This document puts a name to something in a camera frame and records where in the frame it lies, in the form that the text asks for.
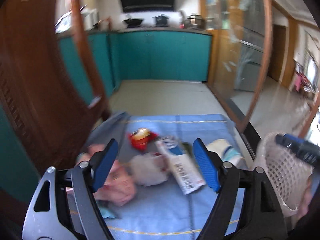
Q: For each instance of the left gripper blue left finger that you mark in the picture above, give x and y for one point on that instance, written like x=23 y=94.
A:
x=101 y=164

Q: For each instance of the blue table cloth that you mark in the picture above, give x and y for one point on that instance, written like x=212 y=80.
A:
x=162 y=211

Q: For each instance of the light blue cleaning cloth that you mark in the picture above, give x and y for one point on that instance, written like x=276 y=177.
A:
x=106 y=211

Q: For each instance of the white blue medicine box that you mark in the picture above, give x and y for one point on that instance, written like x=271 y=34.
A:
x=180 y=164

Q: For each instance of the white paper cup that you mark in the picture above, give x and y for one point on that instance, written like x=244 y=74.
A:
x=227 y=152

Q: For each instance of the green vegetable leaf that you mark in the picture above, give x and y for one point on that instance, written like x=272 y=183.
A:
x=189 y=149

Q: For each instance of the pink plastic bag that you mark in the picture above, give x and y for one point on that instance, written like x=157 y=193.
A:
x=118 y=188

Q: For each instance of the white mesh trash basket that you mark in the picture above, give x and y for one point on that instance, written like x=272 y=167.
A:
x=287 y=174

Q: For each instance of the dark cooking pot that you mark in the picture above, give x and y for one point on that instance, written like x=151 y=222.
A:
x=161 y=20

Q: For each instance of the steel pot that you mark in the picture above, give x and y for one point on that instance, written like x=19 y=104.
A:
x=195 y=21

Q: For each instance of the red snack wrapper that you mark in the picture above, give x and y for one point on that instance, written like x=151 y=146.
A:
x=140 y=138

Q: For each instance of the black wok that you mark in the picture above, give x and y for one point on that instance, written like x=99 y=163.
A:
x=132 y=22

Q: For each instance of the brown wooden chair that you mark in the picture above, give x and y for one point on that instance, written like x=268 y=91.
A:
x=44 y=120

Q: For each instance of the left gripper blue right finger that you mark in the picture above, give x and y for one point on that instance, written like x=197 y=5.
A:
x=209 y=163

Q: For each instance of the white tissue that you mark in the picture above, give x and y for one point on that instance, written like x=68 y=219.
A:
x=149 y=169

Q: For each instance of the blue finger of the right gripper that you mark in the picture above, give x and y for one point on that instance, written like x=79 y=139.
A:
x=302 y=149

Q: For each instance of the teal kitchen cabinets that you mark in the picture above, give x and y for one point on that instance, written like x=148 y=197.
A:
x=146 y=54

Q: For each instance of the glass sliding door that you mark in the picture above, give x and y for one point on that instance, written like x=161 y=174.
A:
x=224 y=20

